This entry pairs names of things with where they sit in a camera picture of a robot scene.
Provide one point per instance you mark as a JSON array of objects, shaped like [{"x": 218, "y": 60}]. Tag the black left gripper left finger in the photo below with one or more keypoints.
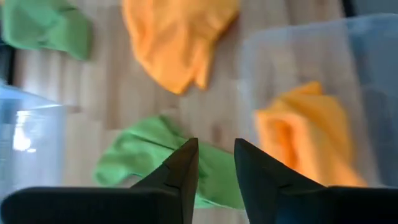
[{"x": 161, "y": 202}]

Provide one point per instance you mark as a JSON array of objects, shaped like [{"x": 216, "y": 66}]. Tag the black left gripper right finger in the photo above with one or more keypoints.
[{"x": 280, "y": 202}]

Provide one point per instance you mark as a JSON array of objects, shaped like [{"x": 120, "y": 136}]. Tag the green microfiber towel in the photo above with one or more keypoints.
[
  {"x": 140, "y": 152},
  {"x": 46, "y": 28}
]

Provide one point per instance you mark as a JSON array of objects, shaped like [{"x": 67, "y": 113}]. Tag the orange microfiber towel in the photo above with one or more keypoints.
[
  {"x": 311, "y": 130},
  {"x": 174, "y": 40}
]

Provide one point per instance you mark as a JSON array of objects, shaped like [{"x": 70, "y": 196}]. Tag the clear plastic bin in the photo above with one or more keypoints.
[
  {"x": 31, "y": 140},
  {"x": 311, "y": 53}
]

